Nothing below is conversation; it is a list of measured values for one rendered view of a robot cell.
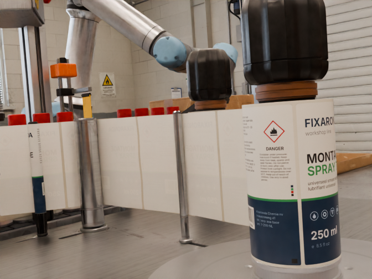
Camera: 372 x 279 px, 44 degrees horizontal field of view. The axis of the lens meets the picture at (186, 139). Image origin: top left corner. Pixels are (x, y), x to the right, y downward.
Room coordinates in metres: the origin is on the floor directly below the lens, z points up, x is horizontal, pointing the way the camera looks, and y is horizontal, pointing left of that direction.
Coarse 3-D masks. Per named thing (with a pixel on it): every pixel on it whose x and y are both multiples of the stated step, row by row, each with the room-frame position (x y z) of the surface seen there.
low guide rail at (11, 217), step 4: (64, 208) 0.89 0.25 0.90; (0, 216) 0.80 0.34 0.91; (4, 216) 0.81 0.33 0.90; (8, 216) 0.81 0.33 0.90; (12, 216) 0.82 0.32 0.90; (16, 216) 0.82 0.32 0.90; (20, 216) 0.83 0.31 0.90; (24, 216) 0.83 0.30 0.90; (0, 220) 0.80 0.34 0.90; (4, 220) 0.81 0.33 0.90; (8, 220) 0.81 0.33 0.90
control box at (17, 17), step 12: (0, 0) 0.89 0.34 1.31; (12, 0) 0.90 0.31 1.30; (24, 0) 0.90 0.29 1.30; (36, 0) 0.93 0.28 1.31; (0, 12) 0.90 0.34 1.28; (12, 12) 0.91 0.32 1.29; (24, 12) 0.92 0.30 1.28; (36, 12) 0.95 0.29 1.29; (0, 24) 1.01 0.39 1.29; (12, 24) 1.02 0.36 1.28; (24, 24) 1.03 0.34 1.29; (36, 24) 1.03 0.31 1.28
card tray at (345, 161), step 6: (336, 156) 1.82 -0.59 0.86; (342, 156) 1.80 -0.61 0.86; (348, 156) 1.78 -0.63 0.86; (354, 156) 1.76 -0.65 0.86; (360, 156) 1.64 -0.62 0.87; (366, 156) 1.68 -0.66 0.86; (342, 162) 1.54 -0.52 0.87; (348, 162) 1.57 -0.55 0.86; (354, 162) 1.60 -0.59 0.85; (360, 162) 1.64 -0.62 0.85; (366, 162) 1.67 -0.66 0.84; (342, 168) 1.54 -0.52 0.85; (348, 168) 1.57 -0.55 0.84; (354, 168) 1.60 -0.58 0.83
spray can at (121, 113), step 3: (126, 108) 1.04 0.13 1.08; (129, 108) 1.05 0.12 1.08; (117, 111) 1.05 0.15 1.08; (120, 111) 1.04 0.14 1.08; (123, 111) 1.04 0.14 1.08; (126, 111) 1.04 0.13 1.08; (129, 111) 1.04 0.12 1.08; (117, 114) 1.05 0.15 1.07; (120, 114) 1.04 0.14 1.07; (123, 114) 1.04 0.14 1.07; (126, 114) 1.04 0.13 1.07; (129, 114) 1.04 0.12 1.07; (117, 117) 1.05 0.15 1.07; (120, 117) 1.04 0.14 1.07
